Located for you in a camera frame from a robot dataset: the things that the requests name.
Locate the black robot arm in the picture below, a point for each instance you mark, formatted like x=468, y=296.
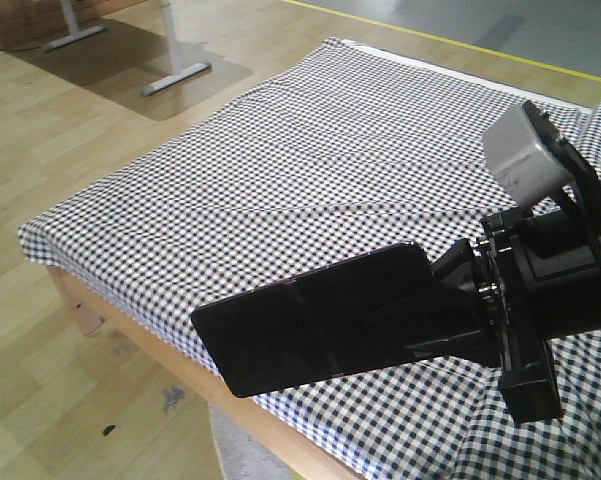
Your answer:
x=533, y=275

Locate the wooden bed frame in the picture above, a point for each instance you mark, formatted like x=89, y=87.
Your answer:
x=89, y=311

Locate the black white checkered duvet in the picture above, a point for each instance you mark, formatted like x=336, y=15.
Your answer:
x=534, y=275

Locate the black white checkered bedsheet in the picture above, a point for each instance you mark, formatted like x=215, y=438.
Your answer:
x=349, y=150

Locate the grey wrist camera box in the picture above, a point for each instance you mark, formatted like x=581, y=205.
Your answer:
x=517, y=154

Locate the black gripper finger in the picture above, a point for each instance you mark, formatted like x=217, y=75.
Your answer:
x=436, y=322
x=455, y=271

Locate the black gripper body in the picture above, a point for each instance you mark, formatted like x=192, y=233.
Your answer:
x=543, y=265

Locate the black foldable smartphone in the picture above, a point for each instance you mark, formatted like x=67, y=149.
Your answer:
x=316, y=326

